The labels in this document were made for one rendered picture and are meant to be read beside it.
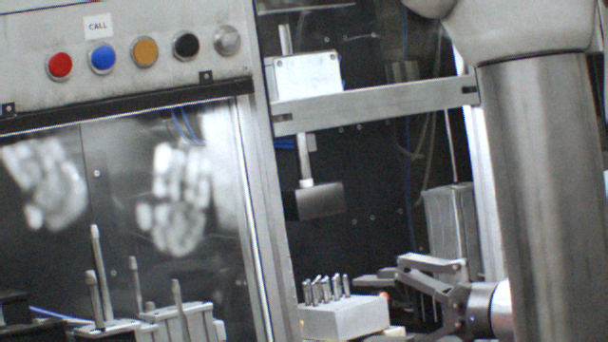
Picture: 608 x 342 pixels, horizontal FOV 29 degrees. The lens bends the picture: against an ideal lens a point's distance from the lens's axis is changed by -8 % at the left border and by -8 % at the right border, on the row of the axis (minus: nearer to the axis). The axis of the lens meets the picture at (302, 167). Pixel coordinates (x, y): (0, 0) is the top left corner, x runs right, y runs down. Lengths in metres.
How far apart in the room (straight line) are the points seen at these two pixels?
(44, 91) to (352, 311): 0.63
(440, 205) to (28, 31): 0.86
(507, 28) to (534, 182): 0.13
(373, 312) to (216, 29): 0.52
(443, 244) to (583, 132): 1.06
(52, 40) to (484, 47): 0.62
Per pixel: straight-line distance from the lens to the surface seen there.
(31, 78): 1.45
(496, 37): 1.00
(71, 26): 1.48
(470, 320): 1.54
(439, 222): 2.06
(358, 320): 1.84
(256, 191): 1.60
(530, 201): 1.01
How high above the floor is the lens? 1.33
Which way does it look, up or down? 3 degrees down
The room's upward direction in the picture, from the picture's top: 9 degrees counter-clockwise
